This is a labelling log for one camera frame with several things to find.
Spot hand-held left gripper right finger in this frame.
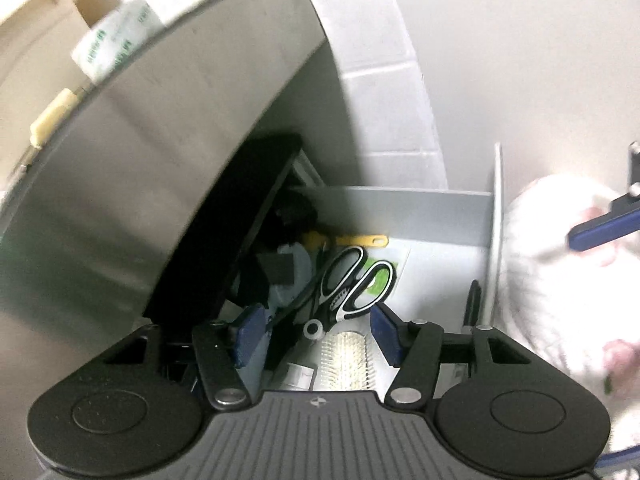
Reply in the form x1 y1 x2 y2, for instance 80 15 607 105
370 304 536 407

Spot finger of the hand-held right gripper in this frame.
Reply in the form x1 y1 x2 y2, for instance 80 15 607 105
566 192 640 254
627 141 640 192

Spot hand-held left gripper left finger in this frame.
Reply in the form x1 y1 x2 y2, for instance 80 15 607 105
95 304 267 409

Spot black and white scissors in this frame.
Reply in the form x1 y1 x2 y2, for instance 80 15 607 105
265 246 397 337

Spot drawer with black front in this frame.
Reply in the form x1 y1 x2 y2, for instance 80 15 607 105
220 142 506 392

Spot white bristle hairbrush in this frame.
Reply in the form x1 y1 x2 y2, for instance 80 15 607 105
317 330 379 392

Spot small white box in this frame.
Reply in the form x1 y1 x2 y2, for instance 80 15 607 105
277 362 319 392

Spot green and white card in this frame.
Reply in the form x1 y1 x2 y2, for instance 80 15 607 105
367 240 412 302

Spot white fluffy cat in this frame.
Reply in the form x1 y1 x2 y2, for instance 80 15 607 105
500 172 640 463

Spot pale blue round item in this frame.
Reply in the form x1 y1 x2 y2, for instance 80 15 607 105
256 241 322 312

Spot black marker pen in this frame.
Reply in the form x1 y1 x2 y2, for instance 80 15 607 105
462 280 484 334

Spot beige plastic dish drainer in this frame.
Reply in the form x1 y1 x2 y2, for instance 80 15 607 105
0 0 126 111

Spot yellow handled tool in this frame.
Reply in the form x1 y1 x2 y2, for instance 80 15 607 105
300 230 390 252

